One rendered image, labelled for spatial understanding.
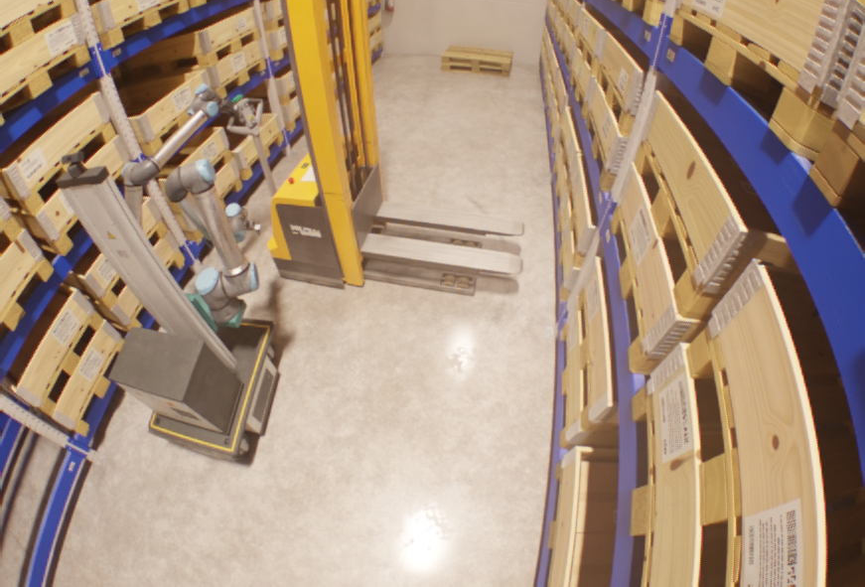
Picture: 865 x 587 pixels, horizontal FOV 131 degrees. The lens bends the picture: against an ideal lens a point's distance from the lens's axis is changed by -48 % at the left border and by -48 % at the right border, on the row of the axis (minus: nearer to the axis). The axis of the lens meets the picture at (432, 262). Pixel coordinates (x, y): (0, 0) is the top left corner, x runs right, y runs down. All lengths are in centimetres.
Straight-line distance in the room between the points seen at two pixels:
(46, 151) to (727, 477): 307
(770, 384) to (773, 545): 30
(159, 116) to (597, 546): 369
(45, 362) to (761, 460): 310
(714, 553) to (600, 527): 79
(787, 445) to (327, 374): 244
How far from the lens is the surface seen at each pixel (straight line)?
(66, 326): 280
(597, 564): 189
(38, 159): 258
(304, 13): 191
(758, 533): 81
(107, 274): 292
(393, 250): 268
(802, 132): 85
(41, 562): 353
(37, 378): 280
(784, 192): 86
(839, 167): 74
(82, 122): 273
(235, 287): 198
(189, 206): 191
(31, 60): 260
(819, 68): 84
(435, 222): 288
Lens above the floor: 229
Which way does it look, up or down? 48 degrees down
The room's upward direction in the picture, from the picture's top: straight up
